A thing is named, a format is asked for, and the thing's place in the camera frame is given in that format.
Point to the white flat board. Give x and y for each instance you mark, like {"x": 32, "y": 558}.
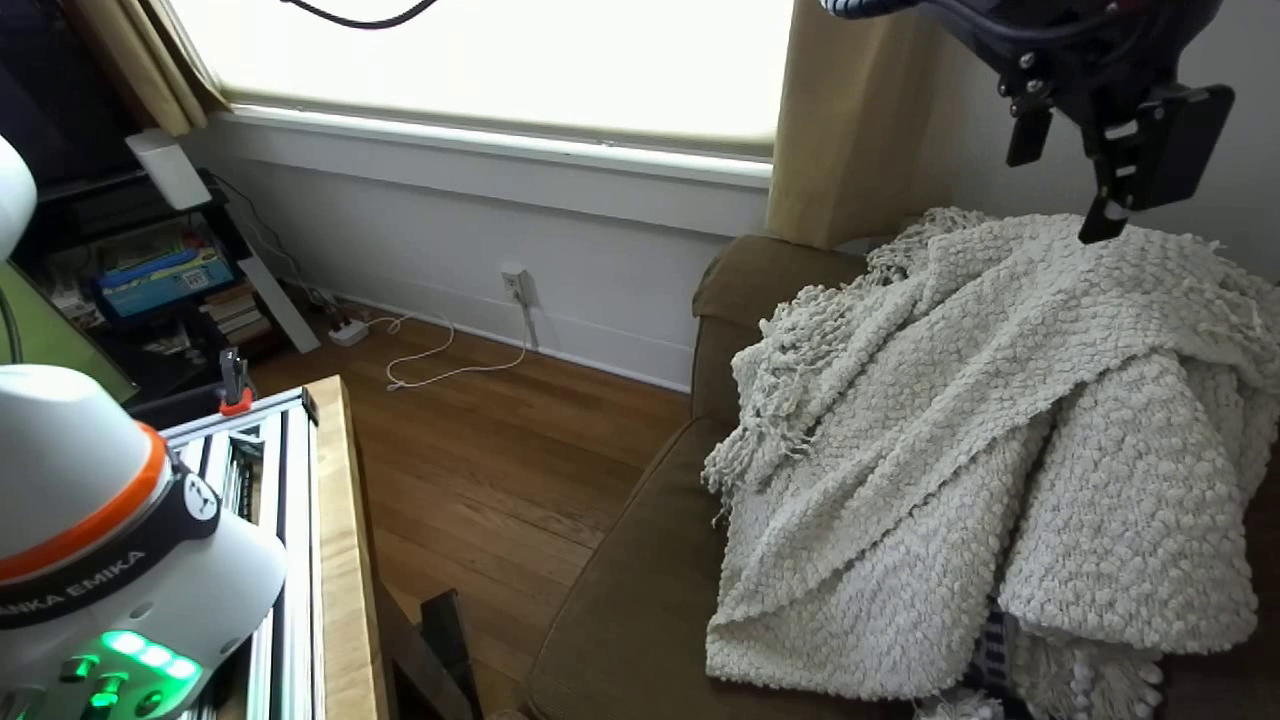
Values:
{"x": 169, "y": 171}

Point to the aluminium profile frame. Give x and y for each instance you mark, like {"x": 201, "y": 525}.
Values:
{"x": 284, "y": 535}

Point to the green cloth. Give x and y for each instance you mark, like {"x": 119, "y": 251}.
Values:
{"x": 53, "y": 343}

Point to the blue white patterned pillow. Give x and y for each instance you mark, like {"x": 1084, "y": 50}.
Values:
{"x": 993, "y": 671}

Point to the white wall outlet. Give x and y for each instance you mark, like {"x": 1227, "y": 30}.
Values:
{"x": 516, "y": 287}

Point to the white pleated window blind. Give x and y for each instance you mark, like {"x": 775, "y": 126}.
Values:
{"x": 505, "y": 60}

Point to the blue box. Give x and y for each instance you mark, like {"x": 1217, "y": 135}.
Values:
{"x": 165, "y": 280}

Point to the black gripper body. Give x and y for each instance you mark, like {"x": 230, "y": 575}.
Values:
{"x": 1082, "y": 47}

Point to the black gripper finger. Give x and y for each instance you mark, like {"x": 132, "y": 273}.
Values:
{"x": 1105, "y": 202}
{"x": 1030, "y": 126}

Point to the dark storage shelf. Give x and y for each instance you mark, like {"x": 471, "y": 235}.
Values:
{"x": 80, "y": 243}

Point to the white long plank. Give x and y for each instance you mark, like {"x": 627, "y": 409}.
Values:
{"x": 283, "y": 307}

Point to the black stand leg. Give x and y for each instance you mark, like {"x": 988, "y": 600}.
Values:
{"x": 446, "y": 654}

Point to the brown fabric sofa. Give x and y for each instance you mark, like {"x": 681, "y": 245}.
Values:
{"x": 627, "y": 584}

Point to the white knitted blanket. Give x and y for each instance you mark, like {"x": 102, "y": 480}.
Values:
{"x": 963, "y": 442}

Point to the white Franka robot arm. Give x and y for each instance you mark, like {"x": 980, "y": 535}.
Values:
{"x": 94, "y": 535}

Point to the white window frame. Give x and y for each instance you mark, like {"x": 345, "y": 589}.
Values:
{"x": 505, "y": 167}

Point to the red clamp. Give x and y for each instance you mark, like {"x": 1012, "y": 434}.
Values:
{"x": 239, "y": 384}

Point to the tan curtain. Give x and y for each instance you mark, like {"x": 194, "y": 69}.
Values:
{"x": 142, "y": 60}
{"x": 843, "y": 135}

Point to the white power strip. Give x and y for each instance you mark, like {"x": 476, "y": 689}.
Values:
{"x": 348, "y": 334}

